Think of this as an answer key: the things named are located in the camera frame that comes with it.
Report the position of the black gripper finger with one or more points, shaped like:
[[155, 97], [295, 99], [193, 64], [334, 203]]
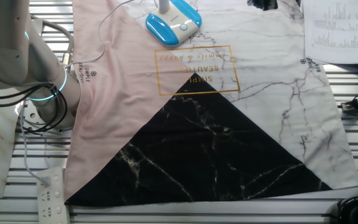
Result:
[[270, 4], [256, 3]]

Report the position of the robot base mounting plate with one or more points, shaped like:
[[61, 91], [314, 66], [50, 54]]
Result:
[[31, 116]]

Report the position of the blue white desk lamp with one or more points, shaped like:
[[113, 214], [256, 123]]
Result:
[[166, 31]]

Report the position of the printed paper sheet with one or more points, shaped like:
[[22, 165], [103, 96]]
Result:
[[340, 34]]

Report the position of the marble pink black tablecloth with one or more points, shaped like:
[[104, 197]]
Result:
[[197, 140]]

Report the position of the black round stand base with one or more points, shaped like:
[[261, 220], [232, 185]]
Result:
[[356, 211]]

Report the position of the white power strip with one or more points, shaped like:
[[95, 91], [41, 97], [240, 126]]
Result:
[[53, 199]]

